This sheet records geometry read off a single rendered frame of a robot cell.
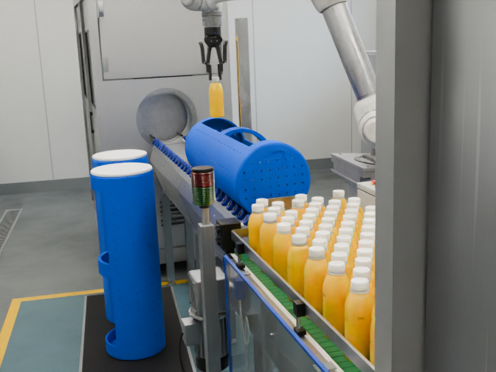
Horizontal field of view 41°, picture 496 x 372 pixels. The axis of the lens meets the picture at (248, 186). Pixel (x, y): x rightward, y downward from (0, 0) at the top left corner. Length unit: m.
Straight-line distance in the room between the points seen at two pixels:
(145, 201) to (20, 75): 4.56
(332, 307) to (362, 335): 0.13
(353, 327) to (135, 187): 1.68
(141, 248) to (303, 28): 5.03
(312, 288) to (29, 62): 5.99
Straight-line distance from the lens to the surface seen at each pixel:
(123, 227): 2.97
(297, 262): 1.74
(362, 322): 1.45
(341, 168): 2.84
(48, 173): 7.48
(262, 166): 2.31
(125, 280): 3.04
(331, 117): 7.80
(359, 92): 2.58
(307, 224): 1.87
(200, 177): 1.76
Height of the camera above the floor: 1.60
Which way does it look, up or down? 13 degrees down
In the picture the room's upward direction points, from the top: 2 degrees counter-clockwise
